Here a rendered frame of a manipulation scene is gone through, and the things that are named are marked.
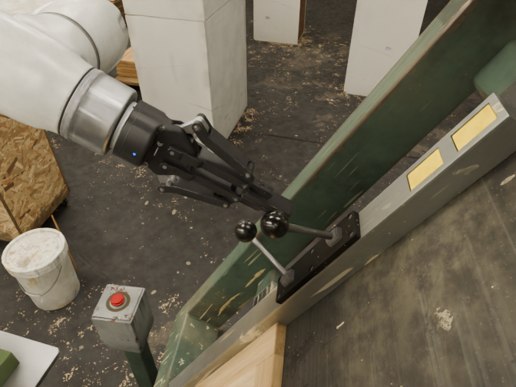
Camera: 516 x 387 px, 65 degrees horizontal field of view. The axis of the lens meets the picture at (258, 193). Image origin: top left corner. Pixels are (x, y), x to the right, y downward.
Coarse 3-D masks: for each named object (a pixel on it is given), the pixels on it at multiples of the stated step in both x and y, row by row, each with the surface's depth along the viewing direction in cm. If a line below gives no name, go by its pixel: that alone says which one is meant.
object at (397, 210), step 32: (512, 128) 40; (448, 160) 44; (480, 160) 43; (384, 192) 53; (416, 192) 47; (448, 192) 46; (384, 224) 51; (416, 224) 50; (352, 256) 55; (320, 288) 61; (256, 320) 71; (288, 320) 68; (224, 352) 78; (192, 384) 89
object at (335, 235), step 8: (264, 216) 51; (272, 216) 51; (280, 216) 51; (264, 224) 51; (272, 224) 50; (280, 224) 50; (288, 224) 51; (264, 232) 51; (272, 232) 50; (280, 232) 50; (296, 232) 53; (304, 232) 54; (312, 232) 54; (320, 232) 55; (328, 232) 56; (336, 232) 56; (328, 240) 57; (336, 240) 56
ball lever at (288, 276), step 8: (240, 224) 65; (248, 224) 65; (240, 232) 64; (248, 232) 64; (256, 232) 66; (240, 240) 65; (248, 240) 65; (256, 240) 65; (264, 248) 65; (272, 256) 65; (280, 264) 65; (280, 272) 64; (288, 272) 63; (280, 280) 64; (288, 280) 63
